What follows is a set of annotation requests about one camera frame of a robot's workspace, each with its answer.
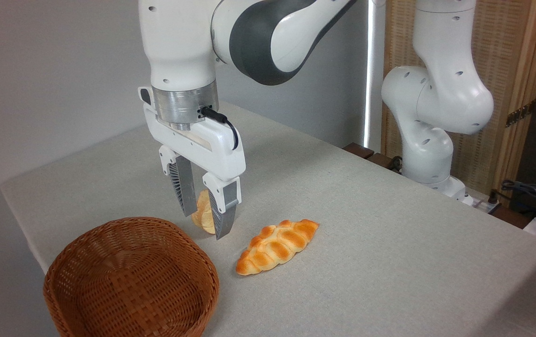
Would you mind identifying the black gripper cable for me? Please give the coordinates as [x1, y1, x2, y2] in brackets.
[200, 106, 240, 152]

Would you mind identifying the dark brown wooden block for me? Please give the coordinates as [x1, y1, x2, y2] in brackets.
[342, 142, 375, 160]
[366, 153, 398, 171]

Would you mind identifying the bamboo folding screen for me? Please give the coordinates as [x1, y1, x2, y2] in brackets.
[382, 0, 536, 198]

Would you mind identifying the white power strip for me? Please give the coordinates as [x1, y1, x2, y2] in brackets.
[459, 193, 503, 215]

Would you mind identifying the brown woven wicker basket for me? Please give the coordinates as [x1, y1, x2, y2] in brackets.
[43, 216, 220, 337]

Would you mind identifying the round ring-shaped bread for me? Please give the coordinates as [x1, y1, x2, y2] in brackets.
[191, 189, 216, 235]

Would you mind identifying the dark brown wooden board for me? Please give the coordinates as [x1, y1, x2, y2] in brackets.
[492, 205, 531, 230]

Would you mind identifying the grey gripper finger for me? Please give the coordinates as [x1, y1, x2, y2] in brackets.
[202, 172, 242, 241]
[158, 145, 198, 218]

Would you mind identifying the long braided bread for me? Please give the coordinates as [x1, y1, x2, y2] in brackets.
[235, 219, 320, 277]

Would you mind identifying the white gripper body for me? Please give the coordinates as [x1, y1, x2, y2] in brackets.
[143, 103, 246, 183]

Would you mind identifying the black cable bundle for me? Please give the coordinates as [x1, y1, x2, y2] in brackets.
[500, 179, 536, 221]

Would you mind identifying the brass screen hinge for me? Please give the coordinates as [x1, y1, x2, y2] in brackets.
[505, 100, 536, 128]

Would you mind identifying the white vertical pole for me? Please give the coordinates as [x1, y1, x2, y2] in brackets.
[362, 0, 387, 153]

